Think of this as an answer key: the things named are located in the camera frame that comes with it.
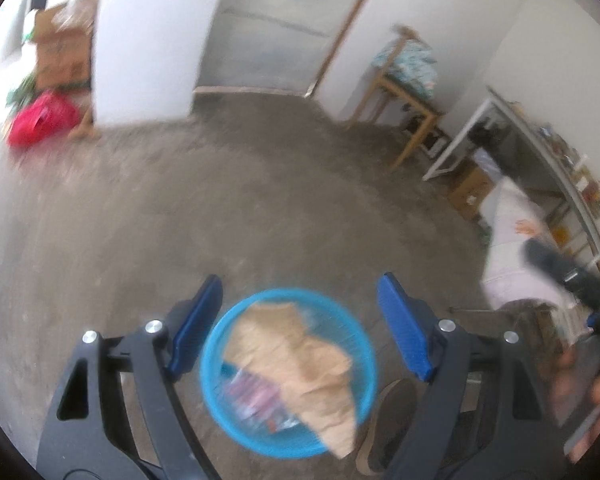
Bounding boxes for floral tablecloth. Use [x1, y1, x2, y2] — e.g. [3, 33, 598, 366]
[480, 177, 582, 312]

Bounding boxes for red plastic bag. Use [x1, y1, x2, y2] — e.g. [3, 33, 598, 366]
[7, 89, 84, 149]

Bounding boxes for large printed cardboard box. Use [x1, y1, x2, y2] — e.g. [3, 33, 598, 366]
[32, 0, 102, 92]

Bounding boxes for small white box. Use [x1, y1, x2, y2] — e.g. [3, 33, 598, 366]
[420, 130, 452, 159]

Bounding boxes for wooden chair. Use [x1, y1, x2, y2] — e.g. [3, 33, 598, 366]
[349, 25, 444, 169]

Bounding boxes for brown root vegetable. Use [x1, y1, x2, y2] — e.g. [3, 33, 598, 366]
[67, 109, 101, 141]

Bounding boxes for blue plastic basket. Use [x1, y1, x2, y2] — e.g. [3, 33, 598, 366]
[200, 287, 379, 460]

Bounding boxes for grey tan-soled shoe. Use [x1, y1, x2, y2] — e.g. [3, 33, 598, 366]
[355, 379, 422, 476]

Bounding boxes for brown cardboard box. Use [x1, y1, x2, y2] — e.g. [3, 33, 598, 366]
[447, 162, 497, 222]

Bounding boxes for long white table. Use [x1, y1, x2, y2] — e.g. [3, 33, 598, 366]
[422, 85, 600, 281]

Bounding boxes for floral cushion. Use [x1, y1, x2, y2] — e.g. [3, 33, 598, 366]
[370, 37, 439, 102]

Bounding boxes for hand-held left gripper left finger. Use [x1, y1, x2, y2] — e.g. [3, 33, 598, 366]
[36, 274, 224, 480]

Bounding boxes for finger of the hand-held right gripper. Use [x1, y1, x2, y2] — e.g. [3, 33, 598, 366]
[524, 237, 582, 287]

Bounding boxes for panelled door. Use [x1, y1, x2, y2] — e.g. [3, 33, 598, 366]
[195, 0, 397, 99]

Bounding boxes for black cloth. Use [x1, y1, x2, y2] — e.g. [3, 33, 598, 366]
[472, 122, 507, 157]

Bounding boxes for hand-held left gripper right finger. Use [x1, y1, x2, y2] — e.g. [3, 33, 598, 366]
[377, 272, 568, 480]

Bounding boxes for green vegetables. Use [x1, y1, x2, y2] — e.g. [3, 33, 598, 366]
[6, 74, 39, 107]

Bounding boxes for brown paper bag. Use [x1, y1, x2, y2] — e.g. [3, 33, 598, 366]
[223, 302, 359, 459]

